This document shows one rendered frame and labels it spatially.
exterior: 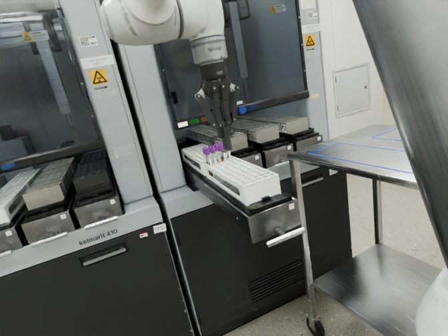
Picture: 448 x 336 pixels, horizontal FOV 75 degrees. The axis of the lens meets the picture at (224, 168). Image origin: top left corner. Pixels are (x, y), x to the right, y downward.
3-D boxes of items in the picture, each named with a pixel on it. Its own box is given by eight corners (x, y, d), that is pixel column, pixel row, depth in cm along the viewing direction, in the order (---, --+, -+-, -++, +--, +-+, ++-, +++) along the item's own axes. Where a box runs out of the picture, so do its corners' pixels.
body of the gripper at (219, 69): (201, 64, 72) (208, 101, 75) (231, 58, 75) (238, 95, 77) (192, 67, 79) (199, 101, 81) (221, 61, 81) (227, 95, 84)
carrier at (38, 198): (67, 199, 101) (61, 183, 99) (66, 200, 99) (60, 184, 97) (29, 209, 97) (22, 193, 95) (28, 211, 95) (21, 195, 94)
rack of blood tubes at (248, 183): (207, 181, 96) (203, 163, 94) (234, 172, 99) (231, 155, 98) (247, 211, 69) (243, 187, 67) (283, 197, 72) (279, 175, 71)
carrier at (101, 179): (112, 185, 106) (107, 170, 104) (112, 187, 104) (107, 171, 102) (78, 195, 102) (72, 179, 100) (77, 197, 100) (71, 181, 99)
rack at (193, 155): (183, 163, 125) (180, 149, 123) (205, 157, 128) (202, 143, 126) (205, 179, 98) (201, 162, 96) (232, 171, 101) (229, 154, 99)
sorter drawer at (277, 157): (210, 146, 180) (207, 132, 177) (230, 141, 184) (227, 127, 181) (272, 171, 114) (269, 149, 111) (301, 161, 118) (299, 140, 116)
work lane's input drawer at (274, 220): (181, 177, 129) (176, 158, 127) (209, 168, 134) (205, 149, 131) (261, 254, 63) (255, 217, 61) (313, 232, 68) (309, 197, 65)
